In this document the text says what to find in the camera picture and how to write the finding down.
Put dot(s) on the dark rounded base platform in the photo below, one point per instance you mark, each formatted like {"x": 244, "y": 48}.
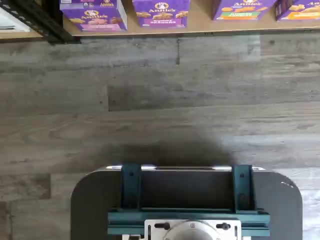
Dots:
{"x": 95, "y": 200}

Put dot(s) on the black metal shelf rack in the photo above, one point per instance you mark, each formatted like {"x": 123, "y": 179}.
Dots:
{"x": 50, "y": 27}

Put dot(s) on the Annie's box green patch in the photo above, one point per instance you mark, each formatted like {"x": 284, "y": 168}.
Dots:
{"x": 242, "y": 10}

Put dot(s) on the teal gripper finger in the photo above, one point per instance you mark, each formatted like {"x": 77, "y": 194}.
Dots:
{"x": 131, "y": 187}
{"x": 242, "y": 190}

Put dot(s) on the particle board shelf plank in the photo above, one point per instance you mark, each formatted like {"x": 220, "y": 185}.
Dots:
{"x": 200, "y": 30}
{"x": 20, "y": 35}

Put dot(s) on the Annie's box orange patch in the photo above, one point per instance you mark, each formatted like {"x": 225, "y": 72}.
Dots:
{"x": 300, "y": 10}

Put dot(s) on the purple Annie's box pink patch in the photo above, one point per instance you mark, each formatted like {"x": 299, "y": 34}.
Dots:
{"x": 100, "y": 3}
{"x": 97, "y": 21}

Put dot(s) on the white snack box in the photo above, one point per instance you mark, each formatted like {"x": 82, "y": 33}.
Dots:
{"x": 12, "y": 22}

